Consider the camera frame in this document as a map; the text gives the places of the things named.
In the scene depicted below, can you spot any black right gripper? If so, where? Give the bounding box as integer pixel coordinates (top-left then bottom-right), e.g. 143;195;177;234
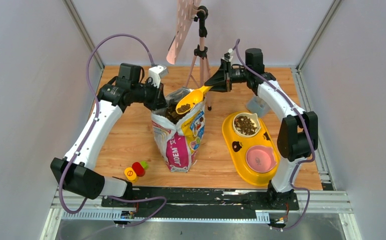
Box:
204;60;250;93

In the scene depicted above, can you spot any yellow plastic scoop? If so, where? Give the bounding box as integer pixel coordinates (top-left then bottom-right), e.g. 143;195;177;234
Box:
175;85;212;115

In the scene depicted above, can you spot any pet food bag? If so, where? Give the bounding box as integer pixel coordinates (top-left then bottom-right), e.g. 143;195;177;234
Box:
151;87;205;173

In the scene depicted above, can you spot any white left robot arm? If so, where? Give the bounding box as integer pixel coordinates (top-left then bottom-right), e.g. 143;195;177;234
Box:
51;63;168;207

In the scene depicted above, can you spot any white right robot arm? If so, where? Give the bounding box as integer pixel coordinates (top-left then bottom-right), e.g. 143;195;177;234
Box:
204;48;318;209

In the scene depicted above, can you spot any brown pet food kibble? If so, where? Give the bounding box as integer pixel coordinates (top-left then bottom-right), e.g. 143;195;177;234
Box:
162;101;259;137

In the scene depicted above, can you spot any pink tripod stand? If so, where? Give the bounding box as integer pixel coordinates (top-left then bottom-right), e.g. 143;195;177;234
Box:
184;5;213;112

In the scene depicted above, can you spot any cream bowl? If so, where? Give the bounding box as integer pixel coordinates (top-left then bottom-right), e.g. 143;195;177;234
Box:
232;112;261;138

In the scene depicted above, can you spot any yellow double bowl feeder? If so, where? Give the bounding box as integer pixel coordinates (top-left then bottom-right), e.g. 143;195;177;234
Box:
222;112;280;188

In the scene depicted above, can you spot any red yellow green toy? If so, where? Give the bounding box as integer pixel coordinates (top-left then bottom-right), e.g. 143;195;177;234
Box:
124;161;149;183

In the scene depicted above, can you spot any pink perforated board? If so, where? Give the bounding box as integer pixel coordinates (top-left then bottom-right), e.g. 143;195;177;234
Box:
166;0;202;65

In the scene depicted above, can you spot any pink bowl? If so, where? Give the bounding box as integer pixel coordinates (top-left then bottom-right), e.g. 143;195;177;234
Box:
245;145;276;174

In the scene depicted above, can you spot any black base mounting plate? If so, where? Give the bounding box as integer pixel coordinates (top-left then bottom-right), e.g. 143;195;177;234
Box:
101;186;299;219

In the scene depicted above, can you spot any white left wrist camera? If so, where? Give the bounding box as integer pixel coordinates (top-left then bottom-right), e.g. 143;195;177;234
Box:
148;65;169;88

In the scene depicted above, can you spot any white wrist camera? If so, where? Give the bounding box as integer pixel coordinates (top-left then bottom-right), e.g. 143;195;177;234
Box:
148;65;169;88
221;48;234;62

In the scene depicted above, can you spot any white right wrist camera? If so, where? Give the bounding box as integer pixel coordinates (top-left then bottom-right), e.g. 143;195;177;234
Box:
221;48;234;62

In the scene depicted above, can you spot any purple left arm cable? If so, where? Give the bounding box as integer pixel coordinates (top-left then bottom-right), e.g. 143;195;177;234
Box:
57;33;168;229

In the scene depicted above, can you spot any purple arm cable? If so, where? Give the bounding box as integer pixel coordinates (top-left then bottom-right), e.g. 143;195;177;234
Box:
57;33;168;229
233;38;317;232

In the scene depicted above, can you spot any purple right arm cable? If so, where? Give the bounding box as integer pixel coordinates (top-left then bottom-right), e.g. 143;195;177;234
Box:
233;38;317;232

